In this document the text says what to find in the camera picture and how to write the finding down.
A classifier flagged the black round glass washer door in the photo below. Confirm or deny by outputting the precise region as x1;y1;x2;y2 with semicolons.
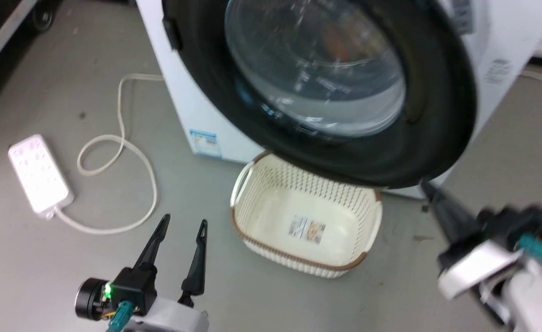
162;0;478;190

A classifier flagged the black caster wheel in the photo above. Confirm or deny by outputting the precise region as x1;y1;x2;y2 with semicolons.
30;2;56;33

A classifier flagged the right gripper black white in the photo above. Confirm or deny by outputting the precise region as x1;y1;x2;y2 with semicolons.
420;180;542;300

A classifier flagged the cream perforated laundry basket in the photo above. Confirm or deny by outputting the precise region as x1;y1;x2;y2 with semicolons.
230;151;383;279

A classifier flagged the paper label inside basket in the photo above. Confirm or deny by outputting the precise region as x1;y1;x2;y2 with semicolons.
288;214;327;245

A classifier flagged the white power strip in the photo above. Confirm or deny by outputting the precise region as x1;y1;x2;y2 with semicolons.
7;134;75;220

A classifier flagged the teal connector left gripper cable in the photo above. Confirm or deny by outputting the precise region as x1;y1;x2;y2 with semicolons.
106;302;134;332

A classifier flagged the blue energy label sticker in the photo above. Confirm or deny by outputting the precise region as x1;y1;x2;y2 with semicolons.
189;129;219;159

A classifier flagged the white washing machine body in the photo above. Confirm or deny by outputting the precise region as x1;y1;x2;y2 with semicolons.
135;0;542;201

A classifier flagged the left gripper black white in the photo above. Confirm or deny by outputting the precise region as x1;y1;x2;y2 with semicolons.
74;214;208;332

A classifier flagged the white power strip cable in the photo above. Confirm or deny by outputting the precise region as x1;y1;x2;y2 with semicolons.
53;73;165;235

